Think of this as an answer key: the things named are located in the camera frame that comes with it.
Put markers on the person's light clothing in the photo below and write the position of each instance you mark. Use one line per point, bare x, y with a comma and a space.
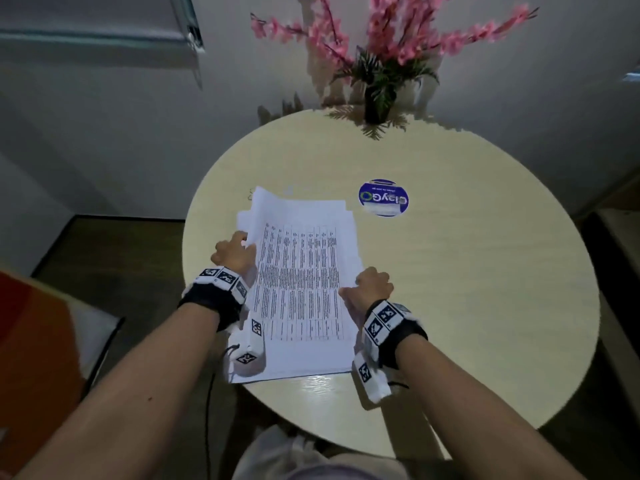
300, 459

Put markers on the stack of white printed papers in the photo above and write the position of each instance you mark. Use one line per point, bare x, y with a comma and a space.
305, 274

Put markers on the black marker-tagged left wristband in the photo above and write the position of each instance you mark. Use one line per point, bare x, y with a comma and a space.
215, 294

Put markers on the pink artificial flower bouquet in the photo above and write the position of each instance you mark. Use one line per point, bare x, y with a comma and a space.
395, 39

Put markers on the black marker-tagged right wristband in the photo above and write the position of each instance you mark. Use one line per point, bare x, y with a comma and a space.
395, 329

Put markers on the person's left hand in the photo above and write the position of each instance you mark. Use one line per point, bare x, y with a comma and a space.
232, 254

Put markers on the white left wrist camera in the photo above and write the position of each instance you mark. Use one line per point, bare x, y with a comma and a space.
248, 349

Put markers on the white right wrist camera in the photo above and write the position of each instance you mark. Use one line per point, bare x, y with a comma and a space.
371, 377

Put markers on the person's right hand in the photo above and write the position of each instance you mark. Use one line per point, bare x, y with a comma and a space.
370, 289

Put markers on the person's right forearm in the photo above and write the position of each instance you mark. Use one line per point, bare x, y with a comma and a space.
475, 419

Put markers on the person's left forearm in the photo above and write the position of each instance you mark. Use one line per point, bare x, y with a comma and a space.
130, 394

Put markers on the orange chair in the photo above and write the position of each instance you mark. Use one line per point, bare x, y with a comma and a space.
35, 354

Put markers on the black marker-tagged wristband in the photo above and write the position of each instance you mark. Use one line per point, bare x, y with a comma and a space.
395, 329
215, 294

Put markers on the black vase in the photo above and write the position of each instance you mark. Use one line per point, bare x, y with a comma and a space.
377, 104

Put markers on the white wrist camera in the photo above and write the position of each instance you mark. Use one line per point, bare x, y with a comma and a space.
248, 349
371, 377

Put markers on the round blue sticker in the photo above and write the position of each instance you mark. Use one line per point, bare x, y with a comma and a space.
383, 198

